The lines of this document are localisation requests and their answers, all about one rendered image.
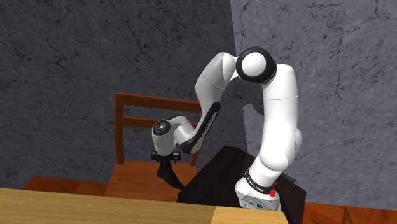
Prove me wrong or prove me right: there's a dark robot stand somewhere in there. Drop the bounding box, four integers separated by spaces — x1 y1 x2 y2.
176 145 307 224

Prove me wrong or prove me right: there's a brown wooden chair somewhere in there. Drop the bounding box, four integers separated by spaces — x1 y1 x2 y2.
104 92 203 203

